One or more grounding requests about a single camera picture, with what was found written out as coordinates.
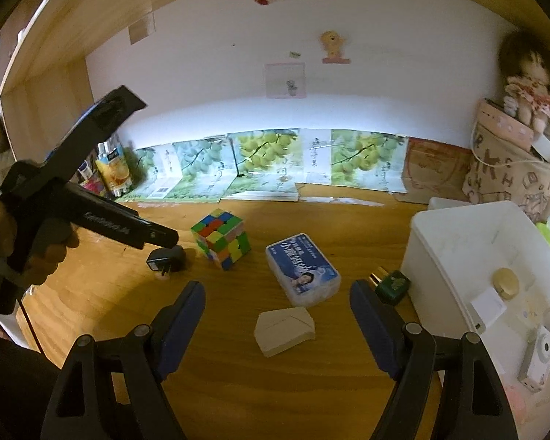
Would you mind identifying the beige angular small box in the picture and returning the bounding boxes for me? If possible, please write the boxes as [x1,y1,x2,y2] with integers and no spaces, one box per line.
[254,307,316,358]

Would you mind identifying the white 33W charger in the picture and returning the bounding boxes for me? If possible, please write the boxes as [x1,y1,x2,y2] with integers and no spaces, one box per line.
[468,287,507,334]

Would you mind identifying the multicolour Rubik's cube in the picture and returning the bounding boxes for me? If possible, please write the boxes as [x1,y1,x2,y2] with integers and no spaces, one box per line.
[191,209,251,270]

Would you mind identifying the white plastic storage bin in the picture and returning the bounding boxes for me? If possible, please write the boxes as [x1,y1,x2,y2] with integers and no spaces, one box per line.
[400,202,550,439]

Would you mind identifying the pink correction tape dispenser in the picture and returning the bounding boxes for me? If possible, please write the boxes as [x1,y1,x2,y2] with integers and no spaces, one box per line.
[504,385,528,425]

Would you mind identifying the white instant camera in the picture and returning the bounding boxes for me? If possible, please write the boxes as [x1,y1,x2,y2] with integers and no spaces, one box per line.
[518,325,550,393]

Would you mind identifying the person's left hand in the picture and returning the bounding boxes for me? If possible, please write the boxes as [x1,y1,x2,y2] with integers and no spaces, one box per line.
[0,201,79,285]

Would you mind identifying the green perfume bottle gold cap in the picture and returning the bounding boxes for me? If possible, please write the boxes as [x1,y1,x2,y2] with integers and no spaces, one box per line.
[370,267,411,306]

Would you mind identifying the pink tube bottle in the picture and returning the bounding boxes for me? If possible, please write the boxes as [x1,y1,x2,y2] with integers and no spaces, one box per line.
[78,160,108,198]

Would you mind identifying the black power adapter plug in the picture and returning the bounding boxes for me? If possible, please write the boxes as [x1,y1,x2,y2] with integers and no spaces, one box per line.
[147,245,187,275]

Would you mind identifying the blue dental floss box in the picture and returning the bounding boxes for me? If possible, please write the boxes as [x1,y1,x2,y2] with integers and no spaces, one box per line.
[265,234,342,308]

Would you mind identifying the small white lidded box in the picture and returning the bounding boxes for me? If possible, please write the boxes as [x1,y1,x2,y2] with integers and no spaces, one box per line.
[427,197,471,210]

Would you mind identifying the brown cardboard panel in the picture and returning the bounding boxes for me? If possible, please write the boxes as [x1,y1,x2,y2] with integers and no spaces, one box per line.
[393,138,472,205]

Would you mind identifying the grape print cardboard sheets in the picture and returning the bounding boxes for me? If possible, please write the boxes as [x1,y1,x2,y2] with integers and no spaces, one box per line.
[123,128,408,203]

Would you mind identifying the beige printed fabric bag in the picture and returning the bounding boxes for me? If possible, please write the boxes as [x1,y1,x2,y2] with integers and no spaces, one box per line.
[462,124,550,221]

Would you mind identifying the brown-haired rag doll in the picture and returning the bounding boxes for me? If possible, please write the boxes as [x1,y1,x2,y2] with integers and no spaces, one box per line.
[498,31,550,135]

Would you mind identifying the white charging cable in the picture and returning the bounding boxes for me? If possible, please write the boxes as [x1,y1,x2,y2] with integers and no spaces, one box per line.
[469,118,549,168]

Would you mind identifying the pink square wall sticker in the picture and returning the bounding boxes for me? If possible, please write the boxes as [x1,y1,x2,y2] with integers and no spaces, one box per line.
[264,63,307,99]

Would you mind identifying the yellow bear wall hook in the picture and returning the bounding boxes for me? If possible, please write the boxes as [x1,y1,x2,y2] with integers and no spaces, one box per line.
[320,31,352,65]

